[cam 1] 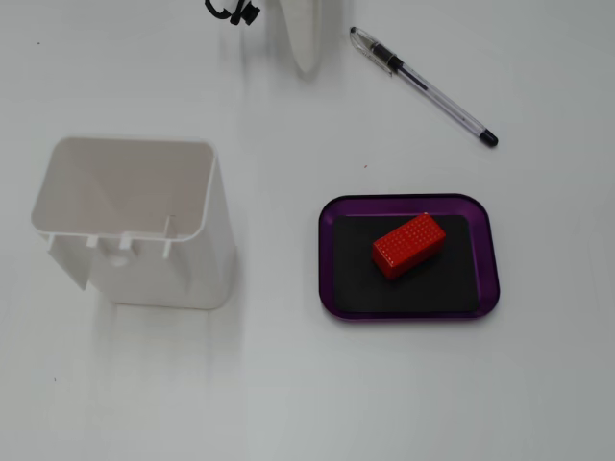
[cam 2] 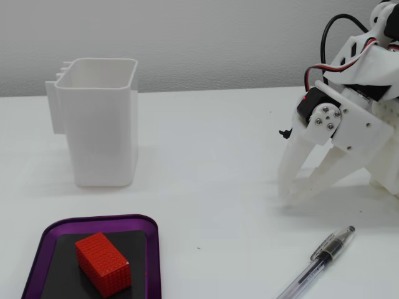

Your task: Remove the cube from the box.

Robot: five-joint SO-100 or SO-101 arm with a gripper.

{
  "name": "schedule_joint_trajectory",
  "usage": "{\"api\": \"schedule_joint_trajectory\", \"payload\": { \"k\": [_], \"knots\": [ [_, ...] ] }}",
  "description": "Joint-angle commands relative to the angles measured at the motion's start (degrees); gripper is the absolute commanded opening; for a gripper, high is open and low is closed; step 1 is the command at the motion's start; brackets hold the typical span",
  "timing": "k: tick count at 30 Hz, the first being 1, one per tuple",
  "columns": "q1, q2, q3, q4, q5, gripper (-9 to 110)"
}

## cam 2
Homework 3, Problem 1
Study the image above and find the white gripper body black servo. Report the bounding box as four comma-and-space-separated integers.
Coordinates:
296, 80, 393, 165

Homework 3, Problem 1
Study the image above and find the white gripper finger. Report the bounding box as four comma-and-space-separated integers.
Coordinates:
277, 103, 343, 196
286, 143, 372, 206

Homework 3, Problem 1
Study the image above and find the red textured block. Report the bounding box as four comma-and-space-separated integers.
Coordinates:
74, 232, 131, 298

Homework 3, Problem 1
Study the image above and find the black zip tie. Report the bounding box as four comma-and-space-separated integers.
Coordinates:
278, 124, 294, 140

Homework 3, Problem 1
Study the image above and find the clear black ballpoint pen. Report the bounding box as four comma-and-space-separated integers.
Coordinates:
276, 225, 356, 299

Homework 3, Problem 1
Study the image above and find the white plastic container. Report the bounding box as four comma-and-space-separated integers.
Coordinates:
45, 57, 139, 188

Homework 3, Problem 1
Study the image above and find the black tray pad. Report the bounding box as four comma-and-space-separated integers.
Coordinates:
40, 229, 148, 299

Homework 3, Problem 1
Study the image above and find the purple metal tray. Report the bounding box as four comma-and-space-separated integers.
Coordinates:
21, 213, 163, 299

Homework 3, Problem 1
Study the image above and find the red white black servo wire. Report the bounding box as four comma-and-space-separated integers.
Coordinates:
304, 37, 380, 93

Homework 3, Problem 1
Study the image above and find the black cable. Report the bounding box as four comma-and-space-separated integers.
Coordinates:
320, 12, 370, 85

